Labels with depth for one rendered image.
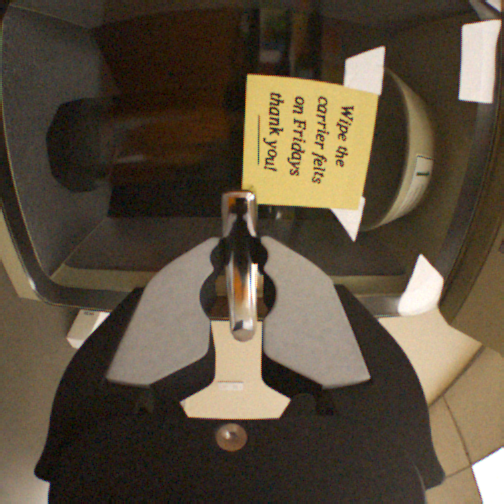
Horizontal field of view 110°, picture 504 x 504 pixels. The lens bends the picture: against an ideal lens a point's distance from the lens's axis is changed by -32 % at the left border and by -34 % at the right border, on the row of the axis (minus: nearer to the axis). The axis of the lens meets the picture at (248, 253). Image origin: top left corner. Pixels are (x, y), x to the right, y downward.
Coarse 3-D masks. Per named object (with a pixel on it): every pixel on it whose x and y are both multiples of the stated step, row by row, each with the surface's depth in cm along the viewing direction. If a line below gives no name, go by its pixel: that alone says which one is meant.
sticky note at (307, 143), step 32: (256, 96) 12; (288, 96) 12; (320, 96) 12; (352, 96) 12; (256, 128) 13; (288, 128) 13; (320, 128) 13; (352, 128) 13; (256, 160) 14; (288, 160) 14; (320, 160) 14; (352, 160) 14; (288, 192) 15; (320, 192) 15; (352, 192) 15
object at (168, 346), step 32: (192, 256) 10; (160, 288) 9; (192, 288) 9; (160, 320) 7; (192, 320) 7; (128, 352) 6; (160, 352) 6; (192, 352) 6; (128, 384) 6; (160, 384) 6; (192, 384) 7
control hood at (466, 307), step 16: (496, 176) 15; (496, 192) 15; (496, 208) 15; (480, 224) 17; (496, 224) 15; (480, 240) 17; (496, 240) 15; (480, 256) 17; (496, 256) 16; (464, 272) 19; (480, 272) 17; (496, 272) 16; (464, 288) 19; (480, 288) 17; (496, 288) 16; (448, 304) 21; (464, 304) 19; (480, 304) 18; (496, 304) 16; (448, 320) 21; (464, 320) 19; (480, 320) 18; (496, 320) 17; (480, 336) 18; (496, 336) 17
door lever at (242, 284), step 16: (224, 192) 11; (240, 192) 11; (256, 192) 11; (224, 208) 11; (240, 208) 11; (256, 208) 11; (224, 224) 11; (240, 224) 11; (256, 224) 11; (224, 240) 12; (240, 240) 11; (256, 240) 12; (224, 256) 12; (240, 256) 12; (256, 256) 12; (240, 272) 12; (256, 272) 13; (240, 288) 13; (256, 288) 13; (240, 304) 13; (256, 304) 14; (240, 320) 14; (256, 320) 15; (240, 336) 14
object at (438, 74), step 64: (0, 0) 6; (64, 0) 8; (128, 0) 9; (192, 0) 9; (256, 0) 9; (320, 0) 9; (384, 0) 9; (448, 0) 8; (0, 64) 9; (64, 64) 10; (128, 64) 11; (192, 64) 11; (256, 64) 11; (320, 64) 11; (384, 64) 11; (448, 64) 10; (0, 128) 12; (64, 128) 13; (128, 128) 13; (192, 128) 13; (384, 128) 13; (448, 128) 13; (0, 192) 14; (64, 192) 15; (128, 192) 15; (192, 192) 15; (384, 192) 15; (448, 192) 15; (64, 256) 18; (128, 256) 18; (320, 256) 18; (384, 256) 18; (448, 256) 18
